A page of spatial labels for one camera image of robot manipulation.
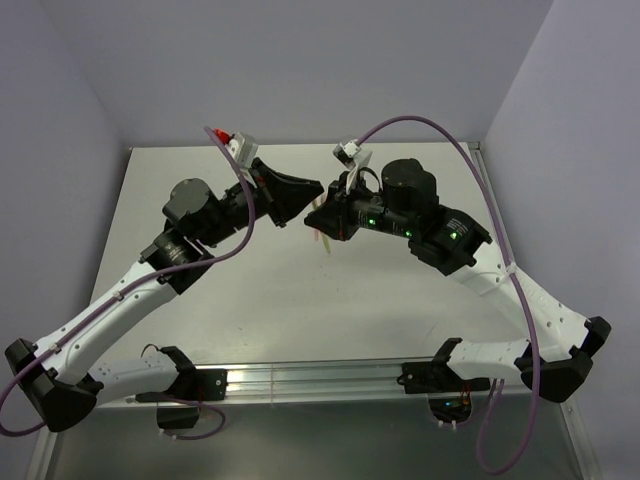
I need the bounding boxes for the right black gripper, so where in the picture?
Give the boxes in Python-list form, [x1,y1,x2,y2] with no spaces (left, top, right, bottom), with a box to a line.
[305,168,416,238]

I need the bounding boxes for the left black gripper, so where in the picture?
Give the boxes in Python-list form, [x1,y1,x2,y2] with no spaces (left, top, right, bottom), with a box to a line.
[200,159,324,249]

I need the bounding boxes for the yellow highlighter pen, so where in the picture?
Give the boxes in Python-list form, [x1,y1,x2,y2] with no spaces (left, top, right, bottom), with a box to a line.
[312,194,331,255]

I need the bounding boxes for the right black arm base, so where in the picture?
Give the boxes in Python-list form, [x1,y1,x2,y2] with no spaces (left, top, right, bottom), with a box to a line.
[396,339,497,431]

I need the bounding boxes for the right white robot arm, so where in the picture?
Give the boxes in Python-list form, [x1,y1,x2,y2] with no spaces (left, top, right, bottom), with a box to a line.
[304,159,611,403]

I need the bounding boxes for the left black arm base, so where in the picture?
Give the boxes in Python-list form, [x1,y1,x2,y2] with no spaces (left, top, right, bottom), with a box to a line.
[135,368,228,441]

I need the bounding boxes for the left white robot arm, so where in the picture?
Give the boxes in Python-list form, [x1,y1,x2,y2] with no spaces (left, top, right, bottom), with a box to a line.
[5,159,323,433]

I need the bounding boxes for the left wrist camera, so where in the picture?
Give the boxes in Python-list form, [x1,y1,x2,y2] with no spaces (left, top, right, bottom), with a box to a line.
[213,129,258,171]

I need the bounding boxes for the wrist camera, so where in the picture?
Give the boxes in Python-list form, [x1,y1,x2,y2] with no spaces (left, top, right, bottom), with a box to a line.
[333,139,373,193]
[213,129,258,171]

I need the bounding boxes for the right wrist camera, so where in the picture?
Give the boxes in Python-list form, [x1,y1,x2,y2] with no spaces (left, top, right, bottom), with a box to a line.
[333,139,373,193]

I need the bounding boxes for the aluminium mounting rail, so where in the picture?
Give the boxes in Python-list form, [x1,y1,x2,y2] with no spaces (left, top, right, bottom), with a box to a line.
[47,349,574,416]

